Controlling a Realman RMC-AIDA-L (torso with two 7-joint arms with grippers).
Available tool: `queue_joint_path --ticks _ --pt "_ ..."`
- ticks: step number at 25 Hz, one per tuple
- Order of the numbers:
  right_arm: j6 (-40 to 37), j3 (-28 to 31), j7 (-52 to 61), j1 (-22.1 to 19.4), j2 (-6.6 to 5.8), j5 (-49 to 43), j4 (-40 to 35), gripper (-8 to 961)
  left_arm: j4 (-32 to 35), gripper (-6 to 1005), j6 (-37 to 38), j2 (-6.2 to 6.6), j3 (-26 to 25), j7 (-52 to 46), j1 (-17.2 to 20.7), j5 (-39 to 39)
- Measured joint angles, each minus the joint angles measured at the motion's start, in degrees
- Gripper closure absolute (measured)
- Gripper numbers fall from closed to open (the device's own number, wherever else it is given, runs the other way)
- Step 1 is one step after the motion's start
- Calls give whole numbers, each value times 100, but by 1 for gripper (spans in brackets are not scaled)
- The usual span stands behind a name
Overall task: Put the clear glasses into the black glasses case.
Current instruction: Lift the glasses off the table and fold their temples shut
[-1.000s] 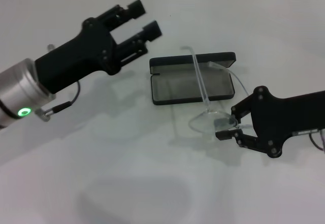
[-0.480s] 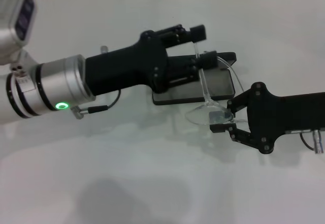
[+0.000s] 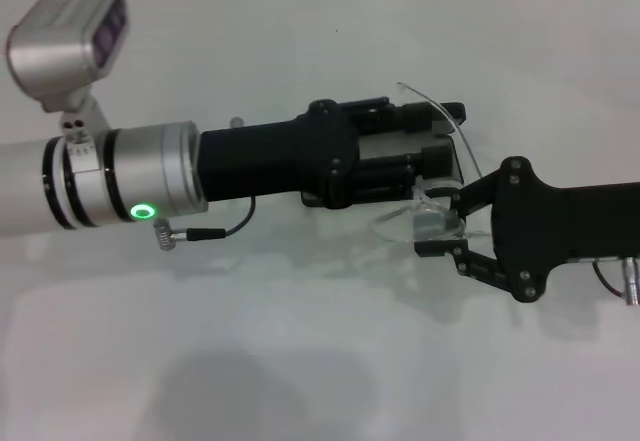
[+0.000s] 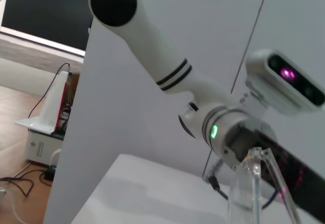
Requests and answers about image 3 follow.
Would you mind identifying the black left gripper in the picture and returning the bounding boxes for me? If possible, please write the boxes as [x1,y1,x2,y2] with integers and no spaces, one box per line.
[198,94,455,211]

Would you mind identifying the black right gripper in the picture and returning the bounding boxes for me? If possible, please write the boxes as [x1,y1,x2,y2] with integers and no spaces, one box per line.
[413,155,640,306]

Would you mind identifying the black glasses case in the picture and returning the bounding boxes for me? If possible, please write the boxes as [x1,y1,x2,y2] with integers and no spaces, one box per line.
[298,100,470,211]

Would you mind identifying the clear white glasses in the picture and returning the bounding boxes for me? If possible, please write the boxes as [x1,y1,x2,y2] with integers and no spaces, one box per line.
[368,80,496,243]

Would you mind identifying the black cable with silver plug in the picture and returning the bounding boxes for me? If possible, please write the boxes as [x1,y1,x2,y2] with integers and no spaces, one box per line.
[592,255,640,308]
[152,194,257,253]

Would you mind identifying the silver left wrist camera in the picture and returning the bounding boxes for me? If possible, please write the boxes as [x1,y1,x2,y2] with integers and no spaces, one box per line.
[5,0,132,136]

